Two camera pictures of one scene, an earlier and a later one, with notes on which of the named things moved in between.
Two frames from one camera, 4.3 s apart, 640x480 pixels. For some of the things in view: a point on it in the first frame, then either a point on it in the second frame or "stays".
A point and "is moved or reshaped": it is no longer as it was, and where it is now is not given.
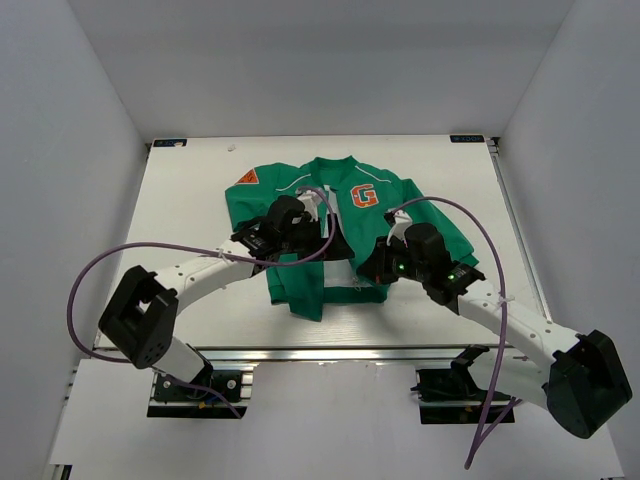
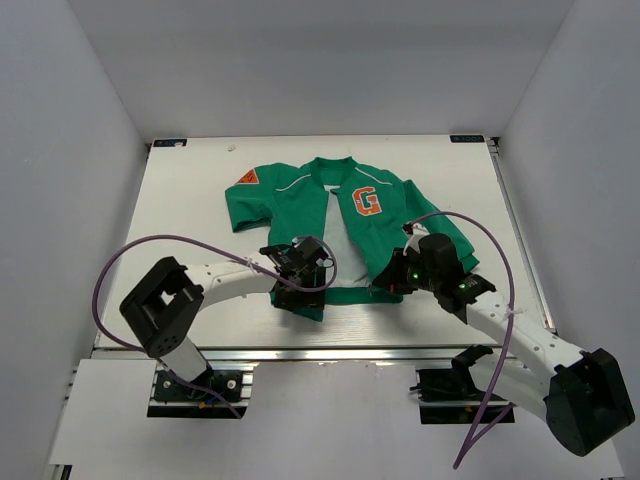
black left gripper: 338,248 to 307,300
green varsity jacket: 344,186 is moved or reshaped
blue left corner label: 169,142 stays
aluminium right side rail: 493,148 stays
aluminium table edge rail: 354,355 stays
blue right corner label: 467,138 stays
